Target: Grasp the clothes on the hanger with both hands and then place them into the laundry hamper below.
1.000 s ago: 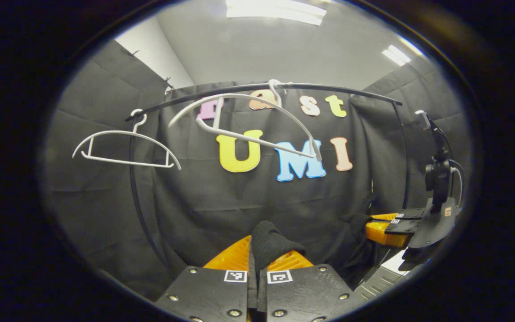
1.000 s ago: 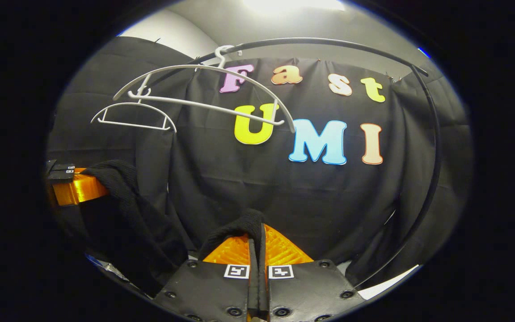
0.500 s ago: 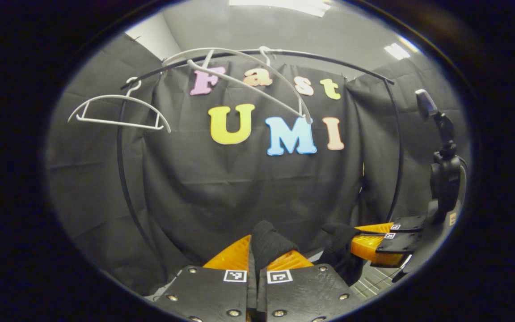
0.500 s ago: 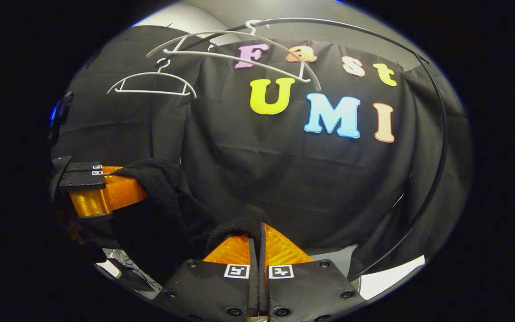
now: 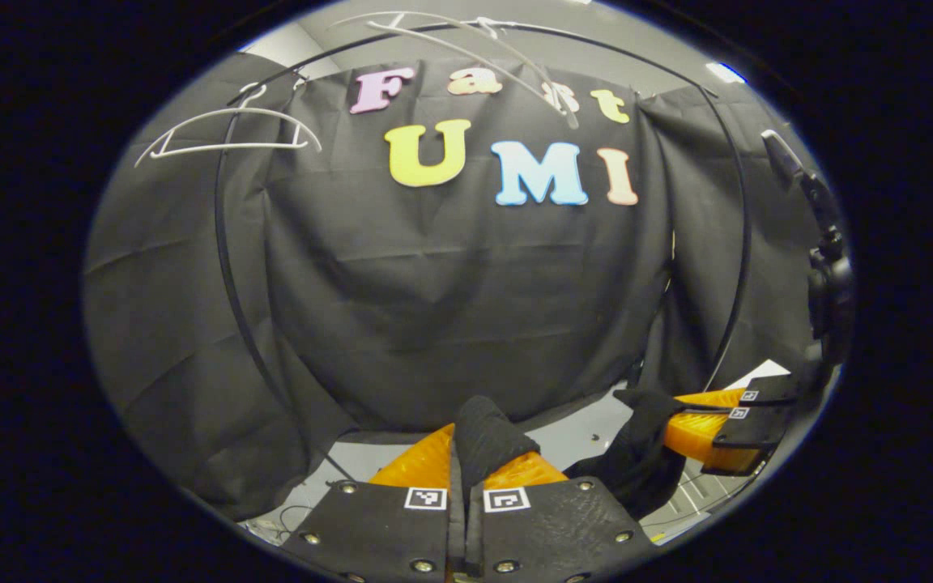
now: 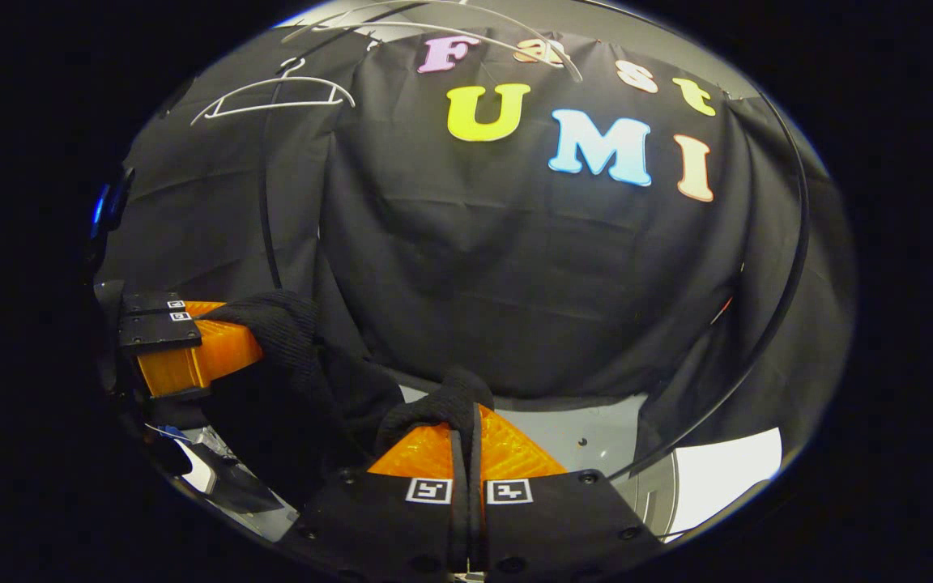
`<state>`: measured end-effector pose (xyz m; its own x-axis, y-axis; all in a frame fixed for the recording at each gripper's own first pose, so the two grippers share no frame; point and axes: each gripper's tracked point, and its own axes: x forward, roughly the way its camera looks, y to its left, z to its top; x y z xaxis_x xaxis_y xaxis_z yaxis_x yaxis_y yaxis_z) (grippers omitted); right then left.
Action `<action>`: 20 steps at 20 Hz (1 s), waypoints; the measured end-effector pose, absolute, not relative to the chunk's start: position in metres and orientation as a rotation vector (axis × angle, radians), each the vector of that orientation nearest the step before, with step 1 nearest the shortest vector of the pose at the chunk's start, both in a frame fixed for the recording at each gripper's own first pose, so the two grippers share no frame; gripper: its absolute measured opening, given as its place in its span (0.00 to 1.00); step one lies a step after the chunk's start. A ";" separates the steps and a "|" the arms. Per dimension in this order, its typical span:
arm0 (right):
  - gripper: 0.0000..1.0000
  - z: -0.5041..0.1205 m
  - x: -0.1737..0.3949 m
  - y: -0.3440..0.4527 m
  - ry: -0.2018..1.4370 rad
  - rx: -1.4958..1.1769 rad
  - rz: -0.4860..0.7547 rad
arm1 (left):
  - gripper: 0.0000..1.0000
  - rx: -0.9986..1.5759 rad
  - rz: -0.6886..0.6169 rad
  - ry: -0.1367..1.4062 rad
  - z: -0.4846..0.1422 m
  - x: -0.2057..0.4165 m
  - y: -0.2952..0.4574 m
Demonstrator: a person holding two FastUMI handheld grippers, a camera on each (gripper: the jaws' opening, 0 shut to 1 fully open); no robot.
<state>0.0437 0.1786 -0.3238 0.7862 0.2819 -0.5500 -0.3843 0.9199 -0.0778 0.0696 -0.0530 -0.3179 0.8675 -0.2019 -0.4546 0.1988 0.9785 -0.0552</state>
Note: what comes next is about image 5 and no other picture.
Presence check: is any black knit jacket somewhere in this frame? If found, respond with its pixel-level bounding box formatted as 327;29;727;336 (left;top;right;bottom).
452;389;690;521

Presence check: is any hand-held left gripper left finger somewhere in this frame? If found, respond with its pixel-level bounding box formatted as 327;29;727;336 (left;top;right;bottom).
280;423;467;583

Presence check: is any black metal clothes rack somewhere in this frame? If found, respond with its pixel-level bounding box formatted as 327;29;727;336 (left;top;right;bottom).
214;18;752;487

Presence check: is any white plastic hanger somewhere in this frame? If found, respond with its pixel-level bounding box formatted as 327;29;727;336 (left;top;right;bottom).
134;81;323;169
329;10;581;130

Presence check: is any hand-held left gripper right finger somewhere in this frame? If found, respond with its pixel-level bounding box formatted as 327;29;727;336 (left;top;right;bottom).
466;449;660;583

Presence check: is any black backdrop cloth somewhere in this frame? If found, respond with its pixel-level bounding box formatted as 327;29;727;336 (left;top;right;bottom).
82;53;828;523

